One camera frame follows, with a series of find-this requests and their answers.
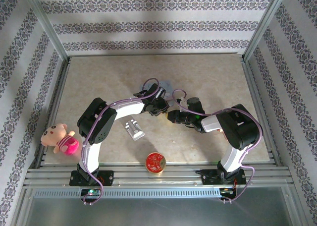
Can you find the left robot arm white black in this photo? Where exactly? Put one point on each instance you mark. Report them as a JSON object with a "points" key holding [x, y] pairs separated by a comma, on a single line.
{"points": [[96, 123]]}

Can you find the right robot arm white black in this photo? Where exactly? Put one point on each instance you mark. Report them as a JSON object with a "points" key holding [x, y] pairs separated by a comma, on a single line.
{"points": [[237, 127]]}

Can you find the round red gold tin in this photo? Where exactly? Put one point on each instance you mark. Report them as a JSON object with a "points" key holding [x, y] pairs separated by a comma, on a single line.
{"points": [[154, 161]]}

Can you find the pink plush doll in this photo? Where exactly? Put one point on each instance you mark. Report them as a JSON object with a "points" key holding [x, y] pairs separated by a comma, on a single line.
{"points": [[53, 134]]}

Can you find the circuit board with green light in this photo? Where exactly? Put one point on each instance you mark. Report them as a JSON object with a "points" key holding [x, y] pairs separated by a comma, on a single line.
{"points": [[90, 192]]}

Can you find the aluminium frame cross rail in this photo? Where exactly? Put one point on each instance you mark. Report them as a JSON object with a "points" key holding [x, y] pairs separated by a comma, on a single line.
{"points": [[156, 55]]}

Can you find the aluminium frame side rail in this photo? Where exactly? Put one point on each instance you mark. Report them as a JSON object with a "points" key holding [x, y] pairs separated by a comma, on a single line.
{"points": [[255, 94], [56, 99]]}

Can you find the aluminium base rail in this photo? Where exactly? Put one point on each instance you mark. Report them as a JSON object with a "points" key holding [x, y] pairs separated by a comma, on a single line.
{"points": [[158, 181]]}

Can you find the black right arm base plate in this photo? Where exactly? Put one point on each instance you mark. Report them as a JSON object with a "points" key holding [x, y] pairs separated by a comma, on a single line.
{"points": [[208, 177]]}

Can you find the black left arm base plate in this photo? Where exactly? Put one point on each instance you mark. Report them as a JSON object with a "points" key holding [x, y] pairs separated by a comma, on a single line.
{"points": [[107, 177]]}

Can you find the aluminium frame post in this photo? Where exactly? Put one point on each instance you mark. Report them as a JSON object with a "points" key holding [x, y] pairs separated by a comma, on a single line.
{"points": [[46, 22], [266, 22]]}

